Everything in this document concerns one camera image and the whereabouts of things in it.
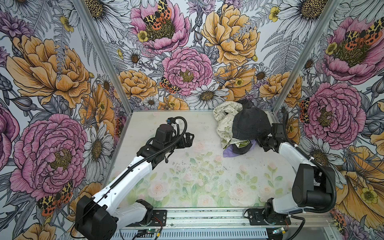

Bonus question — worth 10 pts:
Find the purple cloth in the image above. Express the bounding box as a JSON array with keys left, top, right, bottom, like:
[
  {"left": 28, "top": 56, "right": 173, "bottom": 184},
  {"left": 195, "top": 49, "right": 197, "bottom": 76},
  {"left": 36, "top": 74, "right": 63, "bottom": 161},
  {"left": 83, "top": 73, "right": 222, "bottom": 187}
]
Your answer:
[{"left": 223, "top": 140, "right": 256, "bottom": 158}]

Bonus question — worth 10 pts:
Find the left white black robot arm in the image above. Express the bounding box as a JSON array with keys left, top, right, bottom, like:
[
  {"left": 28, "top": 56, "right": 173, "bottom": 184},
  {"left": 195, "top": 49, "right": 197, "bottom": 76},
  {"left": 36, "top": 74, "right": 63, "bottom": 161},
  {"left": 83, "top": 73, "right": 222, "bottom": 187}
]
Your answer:
[{"left": 74, "top": 117, "right": 194, "bottom": 240}]

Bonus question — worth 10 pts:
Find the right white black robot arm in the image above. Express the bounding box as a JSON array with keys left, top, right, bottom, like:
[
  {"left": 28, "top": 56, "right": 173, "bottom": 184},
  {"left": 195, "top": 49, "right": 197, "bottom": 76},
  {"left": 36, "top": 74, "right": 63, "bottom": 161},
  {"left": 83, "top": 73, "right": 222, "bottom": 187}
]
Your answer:
[{"left": 256, "top": 124, "right": 337, "bottom": 220}]

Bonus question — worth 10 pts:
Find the black cloth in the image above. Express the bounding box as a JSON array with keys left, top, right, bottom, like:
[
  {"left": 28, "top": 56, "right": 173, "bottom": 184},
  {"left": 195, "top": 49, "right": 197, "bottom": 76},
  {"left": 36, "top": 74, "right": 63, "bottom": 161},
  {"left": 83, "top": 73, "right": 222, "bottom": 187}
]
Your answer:
[{"left": 232, "top": 99, "right": 271, "bottom": 156}]

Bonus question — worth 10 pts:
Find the cream patterned cloth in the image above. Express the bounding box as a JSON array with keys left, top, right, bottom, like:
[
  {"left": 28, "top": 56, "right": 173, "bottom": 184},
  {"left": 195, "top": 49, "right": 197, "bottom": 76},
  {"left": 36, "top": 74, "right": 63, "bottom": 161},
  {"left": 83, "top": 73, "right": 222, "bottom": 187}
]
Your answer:
[{"left": 213, "top": 102, "right": 250, "bottom": 149}]

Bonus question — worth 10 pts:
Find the left black corrugated cable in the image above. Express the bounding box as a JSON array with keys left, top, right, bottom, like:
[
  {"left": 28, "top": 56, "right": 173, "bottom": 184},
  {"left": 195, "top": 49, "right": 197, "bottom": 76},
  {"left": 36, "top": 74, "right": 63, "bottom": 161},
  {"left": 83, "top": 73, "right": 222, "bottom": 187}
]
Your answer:
[{"left": 76, "top": 116, "right": 188, "bottom": 211}]

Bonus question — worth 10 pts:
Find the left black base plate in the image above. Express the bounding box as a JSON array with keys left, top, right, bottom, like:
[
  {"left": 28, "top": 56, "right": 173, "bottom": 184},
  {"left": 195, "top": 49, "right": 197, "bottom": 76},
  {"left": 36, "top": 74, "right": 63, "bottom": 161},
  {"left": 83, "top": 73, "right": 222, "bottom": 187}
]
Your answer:
[{"left": 127, "top": 210, "right": 168, "bottom": 227}]

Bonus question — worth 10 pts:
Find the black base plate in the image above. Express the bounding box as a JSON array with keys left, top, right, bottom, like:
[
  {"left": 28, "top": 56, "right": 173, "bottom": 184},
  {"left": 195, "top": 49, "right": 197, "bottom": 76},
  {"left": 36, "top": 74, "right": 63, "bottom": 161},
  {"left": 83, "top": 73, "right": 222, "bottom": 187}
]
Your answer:
[
  {"left": 127, "top": 210, "right": 168, "bottom": 227},
  {"left": 244, "top": 208, "right": 291, "bottom": 226}
]

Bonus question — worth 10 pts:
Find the aluminium front rail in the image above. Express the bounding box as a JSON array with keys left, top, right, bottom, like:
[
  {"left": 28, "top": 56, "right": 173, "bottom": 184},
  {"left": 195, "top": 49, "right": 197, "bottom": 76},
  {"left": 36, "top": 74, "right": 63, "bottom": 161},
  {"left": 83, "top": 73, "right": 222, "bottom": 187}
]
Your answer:
[{"left": 113, "top": 206, "right": 334, "bottom": 230}]

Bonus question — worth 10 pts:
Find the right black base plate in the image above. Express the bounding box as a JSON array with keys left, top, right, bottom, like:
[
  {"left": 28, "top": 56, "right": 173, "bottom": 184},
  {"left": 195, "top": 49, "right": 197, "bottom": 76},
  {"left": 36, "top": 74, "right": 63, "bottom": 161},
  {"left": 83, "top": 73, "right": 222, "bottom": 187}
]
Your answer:
[{"left": 244, "top": 208, "right": 291, "bottom": 226}]

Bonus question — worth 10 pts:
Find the white vented cable duct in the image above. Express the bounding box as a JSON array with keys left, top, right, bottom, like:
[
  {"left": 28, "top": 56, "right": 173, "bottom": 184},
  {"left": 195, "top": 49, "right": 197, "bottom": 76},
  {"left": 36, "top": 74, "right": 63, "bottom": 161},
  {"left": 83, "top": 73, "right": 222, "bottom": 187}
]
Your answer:
[{"left": 112, "top": 228, "right": 269, "bottom": 240}]

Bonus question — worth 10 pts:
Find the right aluminium corner post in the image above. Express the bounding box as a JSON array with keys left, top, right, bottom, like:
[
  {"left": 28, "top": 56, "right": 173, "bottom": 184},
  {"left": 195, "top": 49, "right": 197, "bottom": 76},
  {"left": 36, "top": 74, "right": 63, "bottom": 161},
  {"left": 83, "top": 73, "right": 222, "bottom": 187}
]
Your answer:
[{"left": 272, "top": 1, "right": 340, "bottom": 114}]

